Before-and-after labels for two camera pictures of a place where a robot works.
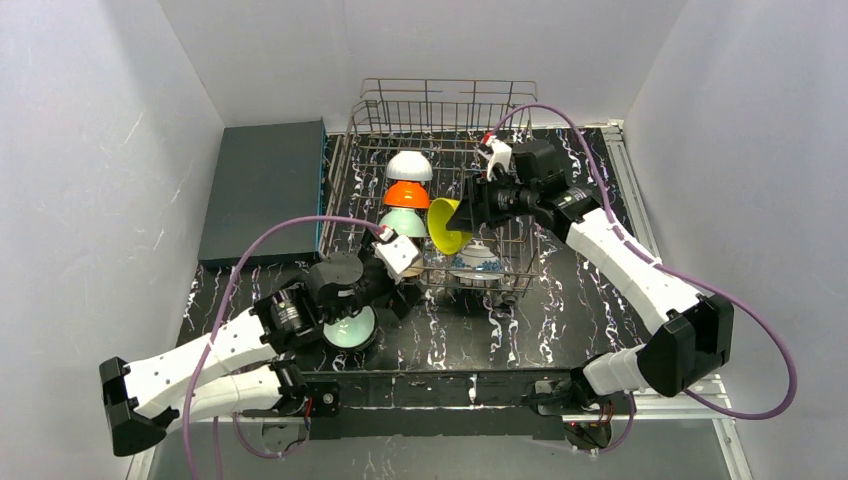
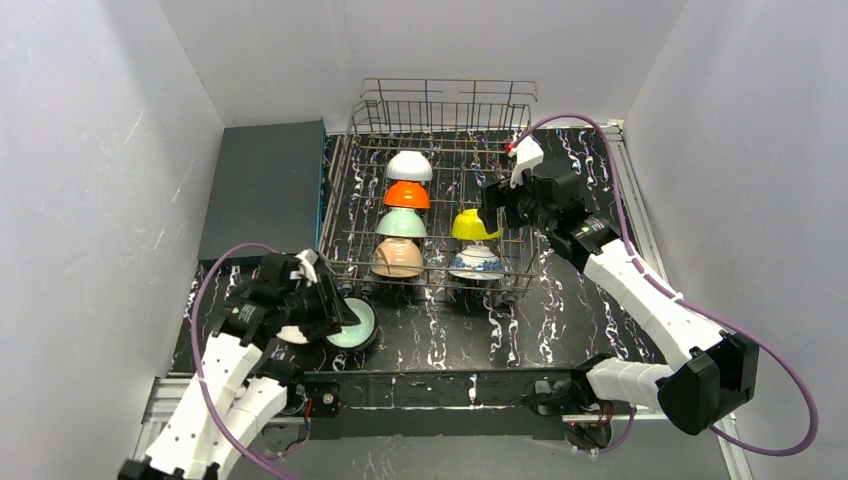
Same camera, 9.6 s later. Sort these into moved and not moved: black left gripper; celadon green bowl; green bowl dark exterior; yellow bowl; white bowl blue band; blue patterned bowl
Moved: black left gripper; yellow bowl
Not moved: green bowl dark exterior; white bowl blue band; blue patterned bowl; celadon green bowl
